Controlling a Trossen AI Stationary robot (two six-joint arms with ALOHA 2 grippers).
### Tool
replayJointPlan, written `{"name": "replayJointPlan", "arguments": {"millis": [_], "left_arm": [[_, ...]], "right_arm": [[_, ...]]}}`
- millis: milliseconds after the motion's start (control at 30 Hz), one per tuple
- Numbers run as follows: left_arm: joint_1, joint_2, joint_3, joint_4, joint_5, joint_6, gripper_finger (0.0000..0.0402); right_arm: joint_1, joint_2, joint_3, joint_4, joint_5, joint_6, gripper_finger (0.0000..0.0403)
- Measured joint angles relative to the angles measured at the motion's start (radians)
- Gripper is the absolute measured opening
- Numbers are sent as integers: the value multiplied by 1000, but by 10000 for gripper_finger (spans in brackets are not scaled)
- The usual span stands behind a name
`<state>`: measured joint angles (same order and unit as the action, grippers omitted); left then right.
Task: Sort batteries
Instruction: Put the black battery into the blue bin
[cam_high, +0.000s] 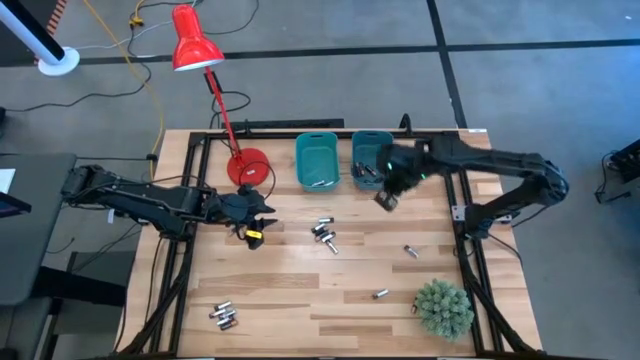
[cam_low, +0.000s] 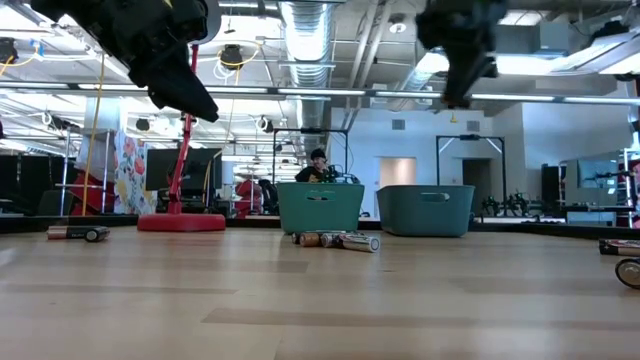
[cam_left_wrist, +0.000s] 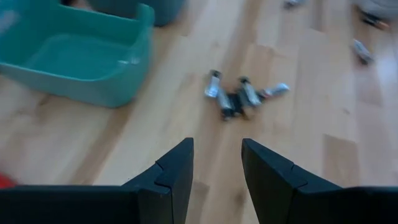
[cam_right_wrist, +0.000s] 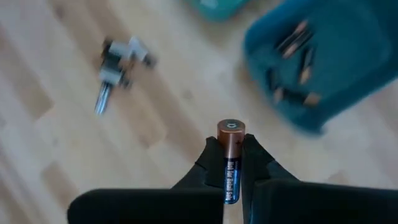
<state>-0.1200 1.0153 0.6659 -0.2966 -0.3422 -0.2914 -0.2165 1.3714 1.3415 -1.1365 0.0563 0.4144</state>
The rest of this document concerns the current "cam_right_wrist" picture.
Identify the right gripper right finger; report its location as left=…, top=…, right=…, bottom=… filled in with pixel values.
left=241, top=133, right=299, bottom=224

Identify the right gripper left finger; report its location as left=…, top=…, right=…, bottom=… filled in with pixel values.
left=172, top=136, right=224, bottom=189

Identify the blue plastic bin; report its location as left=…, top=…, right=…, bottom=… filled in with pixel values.
left=243, top=0, right=398, bottom=135

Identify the green plastic bin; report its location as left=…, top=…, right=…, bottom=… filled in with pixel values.
left=185, top=0, right=251, bottom=22

